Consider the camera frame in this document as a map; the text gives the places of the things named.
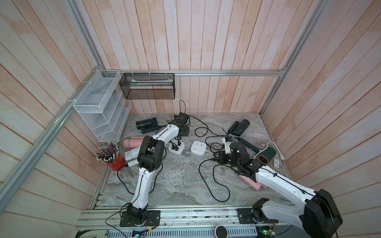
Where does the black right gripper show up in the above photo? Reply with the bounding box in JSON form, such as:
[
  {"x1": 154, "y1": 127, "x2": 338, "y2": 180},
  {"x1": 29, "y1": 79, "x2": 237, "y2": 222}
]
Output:
[{"x1": 213, "y1": 150, "x2": 242, "y2": 170}]

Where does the pink dryer black cord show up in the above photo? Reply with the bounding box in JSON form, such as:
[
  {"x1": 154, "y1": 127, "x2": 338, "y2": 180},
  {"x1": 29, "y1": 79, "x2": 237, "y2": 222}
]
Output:
[{"x1": 197, "y1": 158, "x2": 231, "y2": 203}]

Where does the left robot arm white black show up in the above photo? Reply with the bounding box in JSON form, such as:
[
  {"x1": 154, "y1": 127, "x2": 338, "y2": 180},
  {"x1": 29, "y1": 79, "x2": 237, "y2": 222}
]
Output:
[{"x1": 121, "y1": 112, "x2": 190, "y2": 226}]

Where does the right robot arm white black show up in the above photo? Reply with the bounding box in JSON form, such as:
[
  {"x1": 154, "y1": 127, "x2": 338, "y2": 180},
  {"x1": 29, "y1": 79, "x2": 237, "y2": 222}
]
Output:
[{"x1": 213, "y1": 140, "x2": 343, "y2": 238}]

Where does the near white power strip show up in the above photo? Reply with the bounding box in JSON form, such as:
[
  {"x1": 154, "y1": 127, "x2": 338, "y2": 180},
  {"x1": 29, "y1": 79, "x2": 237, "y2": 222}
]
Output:
[{"x1": 168, "y1": 141, "x2": 185, "y2": 156}]

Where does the white power strip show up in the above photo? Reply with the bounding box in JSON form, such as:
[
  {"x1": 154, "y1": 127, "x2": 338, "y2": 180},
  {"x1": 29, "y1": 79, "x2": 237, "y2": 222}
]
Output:
[
  {"x1": 168, "y1": 141, "x2": 185, "y2": 156},
  {"x1": 190, "y1": 140, "x2": 207, "y2": 156}
]

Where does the far white power strip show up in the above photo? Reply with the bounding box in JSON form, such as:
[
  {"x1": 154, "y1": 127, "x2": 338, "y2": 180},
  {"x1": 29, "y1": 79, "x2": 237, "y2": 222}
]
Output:
[{"x1": 190, "y1": 140, "x2": 207, "y2": 156}]

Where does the dark green folded hair dryer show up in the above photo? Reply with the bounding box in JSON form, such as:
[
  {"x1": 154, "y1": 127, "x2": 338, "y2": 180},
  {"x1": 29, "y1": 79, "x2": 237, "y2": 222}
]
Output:
[{"x1": 227, "y1": 119, "x2": 250, "y2": 136}]

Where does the black folded hair dryer left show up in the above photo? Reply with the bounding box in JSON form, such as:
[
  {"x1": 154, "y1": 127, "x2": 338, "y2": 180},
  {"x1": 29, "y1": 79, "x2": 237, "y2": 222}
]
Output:
[{"x1": 136, "y1": 118, "x2": 159, "y2": 133}]

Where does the dark green hair dryer copper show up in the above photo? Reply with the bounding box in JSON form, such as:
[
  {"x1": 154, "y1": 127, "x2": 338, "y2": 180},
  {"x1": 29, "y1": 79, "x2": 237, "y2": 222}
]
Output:
[{"x1": 236, "y1": 137, "x2": 277, "y2": 166}]

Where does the pink folded hair dryer right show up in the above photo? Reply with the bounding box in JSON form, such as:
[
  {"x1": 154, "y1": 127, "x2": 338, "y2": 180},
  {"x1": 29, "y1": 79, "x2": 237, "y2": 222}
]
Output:
[{"x1": 239, "y1": 175, "x2": 267, "y2": 190}]

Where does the pink hair dryer left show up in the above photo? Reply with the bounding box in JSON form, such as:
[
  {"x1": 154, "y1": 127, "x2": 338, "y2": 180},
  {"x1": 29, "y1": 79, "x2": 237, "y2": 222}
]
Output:
[{"x1": 123, "y1": 136, "x2": 144, "y2": 149}]

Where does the white folded hair dryer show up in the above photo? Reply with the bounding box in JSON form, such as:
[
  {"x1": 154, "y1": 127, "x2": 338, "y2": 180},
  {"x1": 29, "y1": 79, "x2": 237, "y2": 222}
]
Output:
[{"x1": 125, "y1": 147, "x2": 140, "y2": 167}]

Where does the black round sensor puck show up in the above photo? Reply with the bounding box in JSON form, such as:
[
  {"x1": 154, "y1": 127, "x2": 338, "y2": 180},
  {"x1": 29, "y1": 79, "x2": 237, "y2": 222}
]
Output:
[{"x1": 213, "y1": 225, "x2": 228, "y2": 238}]

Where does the red cup of pencils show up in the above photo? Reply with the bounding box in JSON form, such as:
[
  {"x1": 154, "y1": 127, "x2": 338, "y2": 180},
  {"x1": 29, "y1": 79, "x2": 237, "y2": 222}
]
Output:
[{"x1": 95, "y1": 141, "x2": 126, "y2": 171}]

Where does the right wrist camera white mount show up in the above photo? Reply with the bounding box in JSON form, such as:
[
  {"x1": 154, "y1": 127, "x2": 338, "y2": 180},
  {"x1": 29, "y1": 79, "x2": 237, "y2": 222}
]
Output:
[{"x1": 222, "y1": 136, "x2": 232, "y2": 154}]

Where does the far black plug cord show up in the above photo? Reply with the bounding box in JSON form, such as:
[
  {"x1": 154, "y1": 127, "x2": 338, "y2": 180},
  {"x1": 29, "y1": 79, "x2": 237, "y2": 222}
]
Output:
[{"x1": 189, "y1": 114, "x2": 230, "y2": 152}]

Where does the black mesh wall basket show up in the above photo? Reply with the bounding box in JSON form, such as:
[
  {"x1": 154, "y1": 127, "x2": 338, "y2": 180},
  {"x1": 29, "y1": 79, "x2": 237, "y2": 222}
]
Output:
[{"x1": 119, "y1": 72, "x2": 176, "y2": 100}]

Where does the white wire shelf rack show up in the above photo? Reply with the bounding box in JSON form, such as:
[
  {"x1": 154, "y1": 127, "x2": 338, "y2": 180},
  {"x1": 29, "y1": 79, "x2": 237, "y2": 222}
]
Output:
[{"x1": 73, "y1": 70, "x2": 131, "y2": 142}]

